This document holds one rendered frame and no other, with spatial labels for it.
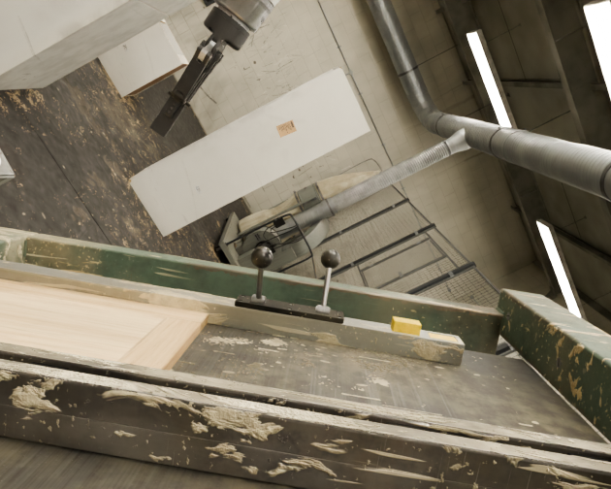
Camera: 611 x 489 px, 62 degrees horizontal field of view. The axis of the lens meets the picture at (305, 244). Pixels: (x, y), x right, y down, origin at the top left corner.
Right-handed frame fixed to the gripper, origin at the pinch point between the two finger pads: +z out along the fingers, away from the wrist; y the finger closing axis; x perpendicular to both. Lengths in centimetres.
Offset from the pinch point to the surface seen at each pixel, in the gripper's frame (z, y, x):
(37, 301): 36.5, -13.1, -1.1
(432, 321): 4, 9, -70
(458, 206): -77, 792, -375
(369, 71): -158, 781, -103
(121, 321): 29.2, -17.8, -14.3
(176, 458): 20, -53, -26
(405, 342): 6, -13, -57
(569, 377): -7, -24, -78
